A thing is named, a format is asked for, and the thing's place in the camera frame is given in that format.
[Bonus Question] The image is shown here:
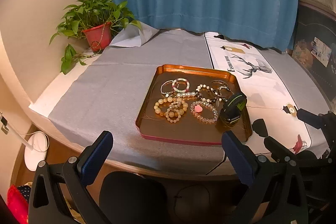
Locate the red cloth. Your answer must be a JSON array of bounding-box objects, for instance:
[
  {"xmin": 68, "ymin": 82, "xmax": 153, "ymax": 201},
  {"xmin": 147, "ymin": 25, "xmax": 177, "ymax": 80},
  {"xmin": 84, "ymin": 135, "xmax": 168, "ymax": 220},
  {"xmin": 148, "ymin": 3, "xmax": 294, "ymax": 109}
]
[{"xmin": 7, "ymin": 185, "xmax": 29, "ymax": 224}]

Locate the small black white wall fitting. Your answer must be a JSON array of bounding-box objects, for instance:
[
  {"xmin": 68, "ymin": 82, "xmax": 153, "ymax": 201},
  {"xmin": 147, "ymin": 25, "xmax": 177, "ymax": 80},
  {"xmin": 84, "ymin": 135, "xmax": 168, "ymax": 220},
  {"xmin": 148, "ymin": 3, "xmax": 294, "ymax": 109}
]
[{"xmin": 0, "ymin": 112, "xmax": 9, "ymax": 134}]

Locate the large amber bead bracelet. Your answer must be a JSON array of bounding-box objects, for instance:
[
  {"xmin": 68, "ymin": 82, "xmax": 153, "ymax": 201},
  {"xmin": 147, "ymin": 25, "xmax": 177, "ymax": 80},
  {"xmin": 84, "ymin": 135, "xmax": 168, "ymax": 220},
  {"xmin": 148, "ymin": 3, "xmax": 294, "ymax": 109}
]
[{"xmin": 154, "ymin": 97, "xmax": 188, "ymax": 119}]

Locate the pile of beaded bracelets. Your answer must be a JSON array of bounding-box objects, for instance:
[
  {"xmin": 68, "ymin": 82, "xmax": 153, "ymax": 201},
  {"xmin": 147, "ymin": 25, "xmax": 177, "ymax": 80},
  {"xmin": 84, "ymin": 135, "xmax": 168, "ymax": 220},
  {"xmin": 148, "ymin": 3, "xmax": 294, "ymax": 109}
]
[{"xmin": 154, "ymin": 78, "xmax": 233, "ymax": 125}]

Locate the orange metal tray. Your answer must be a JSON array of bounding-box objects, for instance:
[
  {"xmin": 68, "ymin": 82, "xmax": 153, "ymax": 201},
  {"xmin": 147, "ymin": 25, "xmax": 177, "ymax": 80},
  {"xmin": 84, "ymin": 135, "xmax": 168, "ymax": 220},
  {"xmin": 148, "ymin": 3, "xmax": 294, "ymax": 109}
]
[{"xmin": 136, "ymin": 64, "xmax": 253, "ymax": 146}]

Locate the yellowish picture sticker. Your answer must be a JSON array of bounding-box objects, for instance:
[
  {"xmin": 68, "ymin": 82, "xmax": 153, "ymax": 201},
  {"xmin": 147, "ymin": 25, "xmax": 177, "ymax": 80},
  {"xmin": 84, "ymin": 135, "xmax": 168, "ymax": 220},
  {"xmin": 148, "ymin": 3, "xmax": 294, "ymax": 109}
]
[{"xmin": 292, "ymin": 42, "xmax": 311, "ymax": 65}]

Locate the green plant in red pot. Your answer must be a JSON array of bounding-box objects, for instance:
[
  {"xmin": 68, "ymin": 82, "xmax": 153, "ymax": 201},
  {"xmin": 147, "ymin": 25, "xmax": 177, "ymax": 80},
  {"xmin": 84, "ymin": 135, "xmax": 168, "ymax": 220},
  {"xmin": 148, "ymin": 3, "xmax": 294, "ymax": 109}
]
[{"xmin": 49, "ymin": 0, "xmax": 143, "ymax": 75}]

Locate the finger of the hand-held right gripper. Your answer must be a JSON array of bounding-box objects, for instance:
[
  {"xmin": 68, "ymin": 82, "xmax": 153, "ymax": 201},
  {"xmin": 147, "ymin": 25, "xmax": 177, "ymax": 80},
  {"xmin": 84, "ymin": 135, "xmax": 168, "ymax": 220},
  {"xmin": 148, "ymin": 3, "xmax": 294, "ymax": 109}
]
[
  {"xmin": 297, "ymin": 108, "xmax": 326, "ymax": 130},
  {"xmin": 264, "ymin": 135, "xmax": 329, "ymax": 166}
]

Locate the grey tablecloth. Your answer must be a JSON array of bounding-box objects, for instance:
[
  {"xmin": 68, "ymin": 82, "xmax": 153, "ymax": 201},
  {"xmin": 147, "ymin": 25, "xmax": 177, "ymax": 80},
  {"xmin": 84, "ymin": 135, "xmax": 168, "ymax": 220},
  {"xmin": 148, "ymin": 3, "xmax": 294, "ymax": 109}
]
[{"xmin": 49, "ymin": 21, "xmax": 328, "ymax": 169}]

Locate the navy dotted cloth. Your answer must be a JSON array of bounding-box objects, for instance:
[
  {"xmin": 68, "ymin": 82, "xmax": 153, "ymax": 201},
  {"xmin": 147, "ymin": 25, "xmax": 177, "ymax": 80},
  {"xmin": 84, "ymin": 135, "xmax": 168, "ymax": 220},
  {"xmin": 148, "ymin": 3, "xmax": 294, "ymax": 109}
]
[{"xmin": 17, "ymin": 183, "xmax": 33, "ymax": 197}]

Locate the white photo card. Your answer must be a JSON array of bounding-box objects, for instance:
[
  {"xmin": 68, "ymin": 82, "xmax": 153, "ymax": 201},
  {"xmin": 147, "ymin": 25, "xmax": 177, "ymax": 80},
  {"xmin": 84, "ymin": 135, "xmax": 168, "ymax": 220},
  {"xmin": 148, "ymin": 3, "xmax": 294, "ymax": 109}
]
[{"xmin": 311, "ymin": 37, "xmax": 331, "ymax": 67}]

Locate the dark round floor object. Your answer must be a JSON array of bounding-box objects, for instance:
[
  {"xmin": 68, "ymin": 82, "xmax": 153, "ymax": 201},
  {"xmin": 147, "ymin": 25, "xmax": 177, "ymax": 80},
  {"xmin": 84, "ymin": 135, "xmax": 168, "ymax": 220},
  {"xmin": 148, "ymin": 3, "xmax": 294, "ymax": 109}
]
[{"xmin": 175, "ymin": 185, "xmax": 210, "ymax": 224}]

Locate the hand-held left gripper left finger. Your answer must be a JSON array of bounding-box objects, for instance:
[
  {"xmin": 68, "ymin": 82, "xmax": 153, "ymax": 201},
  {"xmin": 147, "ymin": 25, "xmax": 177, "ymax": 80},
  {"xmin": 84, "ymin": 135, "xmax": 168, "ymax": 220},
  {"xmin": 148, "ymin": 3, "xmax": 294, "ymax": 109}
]
[{"xmin": 28, "ymin": 130, "xmax": 114, "ymax": 224}]

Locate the black white speckled chain bracelet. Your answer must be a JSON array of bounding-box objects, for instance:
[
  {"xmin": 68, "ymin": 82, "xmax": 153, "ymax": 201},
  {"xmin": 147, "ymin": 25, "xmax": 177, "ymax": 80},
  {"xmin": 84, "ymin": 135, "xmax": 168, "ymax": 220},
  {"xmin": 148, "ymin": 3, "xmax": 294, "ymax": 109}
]
[{"xmin": 161, "ymin": 80, "xmax": 176, "ymax": 98}]

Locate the white printed table runner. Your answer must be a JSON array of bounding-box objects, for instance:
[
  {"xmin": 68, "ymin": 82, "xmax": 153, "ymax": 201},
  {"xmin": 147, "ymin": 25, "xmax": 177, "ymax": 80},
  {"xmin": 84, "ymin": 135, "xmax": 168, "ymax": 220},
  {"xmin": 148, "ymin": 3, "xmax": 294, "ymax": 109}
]
[{"xmin": 204, "ymin": 32, "xmax": 330, "ymax": 176}]

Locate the white floor lamp base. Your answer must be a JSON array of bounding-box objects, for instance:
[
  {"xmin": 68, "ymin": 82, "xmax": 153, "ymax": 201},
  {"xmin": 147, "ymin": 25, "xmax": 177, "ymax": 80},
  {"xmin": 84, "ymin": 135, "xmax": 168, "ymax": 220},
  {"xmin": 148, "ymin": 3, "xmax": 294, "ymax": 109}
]
[{"xmin": 7, "ymin": 123, "xmax": 50, "ymax": 172}]

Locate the black and clear bead bracelet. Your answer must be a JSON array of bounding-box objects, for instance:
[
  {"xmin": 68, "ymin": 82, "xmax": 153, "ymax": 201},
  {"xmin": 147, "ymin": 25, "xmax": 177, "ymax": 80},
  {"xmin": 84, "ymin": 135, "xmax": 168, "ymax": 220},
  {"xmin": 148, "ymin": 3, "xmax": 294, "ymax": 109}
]
[{"xmin": 210, "ymin": 85, "xmax": 231, "ymax": 103}]

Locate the black green wristwatch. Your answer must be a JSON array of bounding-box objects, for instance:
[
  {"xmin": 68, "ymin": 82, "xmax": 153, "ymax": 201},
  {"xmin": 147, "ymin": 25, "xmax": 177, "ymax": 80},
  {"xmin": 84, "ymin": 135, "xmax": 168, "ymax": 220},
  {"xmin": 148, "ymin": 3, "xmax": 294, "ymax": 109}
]
[{"xmin": 220, "ymin": 92, "xmax": 248, "ymax": 125}]

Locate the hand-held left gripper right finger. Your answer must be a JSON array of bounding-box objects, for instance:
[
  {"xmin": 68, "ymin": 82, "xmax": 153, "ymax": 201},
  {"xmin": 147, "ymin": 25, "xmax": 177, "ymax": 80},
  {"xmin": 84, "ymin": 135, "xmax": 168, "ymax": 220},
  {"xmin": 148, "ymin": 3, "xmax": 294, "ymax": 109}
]
[{"xmin": 221, "ymin": 130, "xmax": 309, "ymax": 224}]

